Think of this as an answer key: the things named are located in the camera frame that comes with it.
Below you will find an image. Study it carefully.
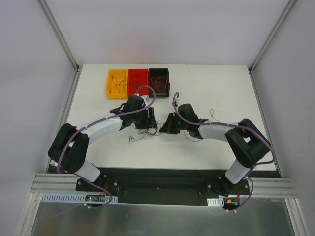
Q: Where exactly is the red plastic bin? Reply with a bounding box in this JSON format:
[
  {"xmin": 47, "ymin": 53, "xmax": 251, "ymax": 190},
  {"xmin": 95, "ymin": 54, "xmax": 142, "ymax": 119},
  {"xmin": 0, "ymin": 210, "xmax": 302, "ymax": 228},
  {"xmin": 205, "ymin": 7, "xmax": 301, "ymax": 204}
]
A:
[{"xmin": 127, "ymin": 68, "xmax": 149, "ymax": 97}]

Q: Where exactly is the black plastic bin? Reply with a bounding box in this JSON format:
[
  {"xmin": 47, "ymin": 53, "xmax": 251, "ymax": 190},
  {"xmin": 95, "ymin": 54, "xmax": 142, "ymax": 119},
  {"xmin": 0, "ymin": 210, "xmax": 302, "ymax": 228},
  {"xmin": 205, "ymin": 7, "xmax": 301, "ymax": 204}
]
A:
[{"xmin": 148, "ymin": 68, "xmax": 170, "ymax": 98}]

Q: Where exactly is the black cable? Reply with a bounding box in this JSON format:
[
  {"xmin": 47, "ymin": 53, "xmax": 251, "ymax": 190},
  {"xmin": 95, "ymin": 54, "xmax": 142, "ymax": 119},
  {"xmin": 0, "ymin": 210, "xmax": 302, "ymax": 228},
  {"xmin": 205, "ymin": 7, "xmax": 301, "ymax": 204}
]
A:
[{"xmin": 109, "ymin": 75, "xmax": 127, "ymax": 94}]

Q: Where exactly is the dark cable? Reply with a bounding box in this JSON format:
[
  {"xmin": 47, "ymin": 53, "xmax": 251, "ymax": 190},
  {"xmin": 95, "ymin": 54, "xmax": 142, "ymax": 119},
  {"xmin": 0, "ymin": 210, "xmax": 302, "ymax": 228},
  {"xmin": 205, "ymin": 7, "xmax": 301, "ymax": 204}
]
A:
[{"xmin": 129, "ymin": 73, "xmax": 145, "ymax": 90}]

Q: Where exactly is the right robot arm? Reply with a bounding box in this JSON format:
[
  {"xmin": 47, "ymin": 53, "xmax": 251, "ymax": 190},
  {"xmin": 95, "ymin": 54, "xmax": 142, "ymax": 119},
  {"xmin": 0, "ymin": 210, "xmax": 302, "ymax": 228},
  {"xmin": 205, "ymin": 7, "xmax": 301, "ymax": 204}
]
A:
[{"xmin": 159, "ymin": 102, "xmax": 271, "ymax": 196}]

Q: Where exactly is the yellow plastic bin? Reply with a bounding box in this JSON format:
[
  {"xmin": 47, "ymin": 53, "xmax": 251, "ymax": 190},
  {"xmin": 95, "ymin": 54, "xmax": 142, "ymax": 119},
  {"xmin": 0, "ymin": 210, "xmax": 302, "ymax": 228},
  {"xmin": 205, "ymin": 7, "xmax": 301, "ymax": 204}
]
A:
[{"xmin": 106, "ymin": 69, "xmax": 128, "ymax": 99}]

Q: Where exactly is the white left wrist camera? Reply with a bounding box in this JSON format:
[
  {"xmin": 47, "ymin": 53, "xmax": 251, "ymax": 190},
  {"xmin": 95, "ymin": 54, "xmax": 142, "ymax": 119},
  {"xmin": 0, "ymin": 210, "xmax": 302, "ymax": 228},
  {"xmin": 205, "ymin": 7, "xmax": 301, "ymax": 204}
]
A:
[{"xmin": 135, "ymin": 93, "xmax": 150, "ymax": 103}]

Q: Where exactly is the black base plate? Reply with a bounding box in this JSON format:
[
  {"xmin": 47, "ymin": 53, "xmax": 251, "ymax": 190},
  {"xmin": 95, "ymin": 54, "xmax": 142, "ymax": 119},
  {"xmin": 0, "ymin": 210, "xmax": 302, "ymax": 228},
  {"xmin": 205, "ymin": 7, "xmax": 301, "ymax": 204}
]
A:
[{"xmin": 46, "ymin": 166, "xmax": 281, "ymax": 206}]

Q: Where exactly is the cable bundle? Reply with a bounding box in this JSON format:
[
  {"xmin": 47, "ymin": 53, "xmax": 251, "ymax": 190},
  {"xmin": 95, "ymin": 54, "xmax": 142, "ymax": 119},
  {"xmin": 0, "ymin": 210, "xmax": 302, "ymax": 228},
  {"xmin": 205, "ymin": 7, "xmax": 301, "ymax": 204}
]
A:
[{"xmin": 127, "ymin": 109, "xmax": 232, "ymax": 144}]

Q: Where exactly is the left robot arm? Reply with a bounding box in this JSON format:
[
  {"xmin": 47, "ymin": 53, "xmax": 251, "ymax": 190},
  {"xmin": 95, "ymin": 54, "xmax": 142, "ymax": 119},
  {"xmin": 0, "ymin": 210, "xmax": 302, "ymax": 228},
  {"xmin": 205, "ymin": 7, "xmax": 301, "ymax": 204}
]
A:
[{"xmin": 48, "ymin": 95, "xmax": 157, "ymax": 191}]

